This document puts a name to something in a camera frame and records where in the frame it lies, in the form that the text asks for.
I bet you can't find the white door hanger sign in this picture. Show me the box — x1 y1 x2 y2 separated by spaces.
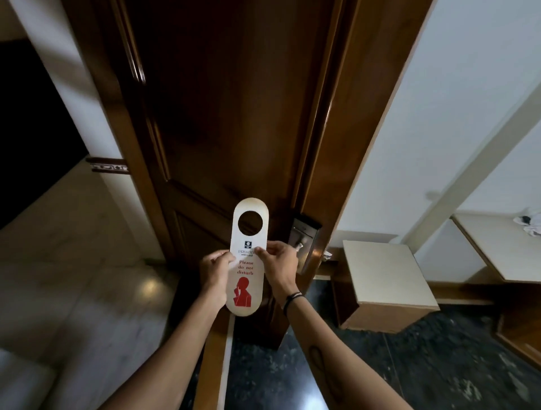
225 198 270 317

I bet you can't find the white crumpled cloth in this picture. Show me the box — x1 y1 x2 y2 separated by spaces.
513 208 541 236

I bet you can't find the black wrist band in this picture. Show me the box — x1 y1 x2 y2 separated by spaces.
283 291 304 317

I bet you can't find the person's right hand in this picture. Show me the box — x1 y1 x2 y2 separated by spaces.
254 241 302 301

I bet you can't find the metal door lock handle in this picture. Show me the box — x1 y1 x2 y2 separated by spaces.
288 215 323 274

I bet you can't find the person's left forearm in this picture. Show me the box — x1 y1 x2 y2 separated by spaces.
100 287 227 410

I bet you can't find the person's right forearm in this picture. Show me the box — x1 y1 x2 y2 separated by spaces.
281 292 413 410

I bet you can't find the patterned wall border strip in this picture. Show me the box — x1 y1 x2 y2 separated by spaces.
86 157 131 175

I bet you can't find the beige wooden desk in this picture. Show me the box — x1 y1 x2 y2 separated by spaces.
451 212 541 368

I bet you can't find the brown wooden door frame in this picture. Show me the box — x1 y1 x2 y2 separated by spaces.
61 0 436 351

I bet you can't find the person's left hand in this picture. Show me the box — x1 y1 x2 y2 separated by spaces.
199 249 237 303

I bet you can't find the beige square stool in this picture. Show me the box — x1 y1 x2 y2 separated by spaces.
331 240 440 334

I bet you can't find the brown wooden door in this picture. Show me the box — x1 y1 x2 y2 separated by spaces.
111 0 339 292

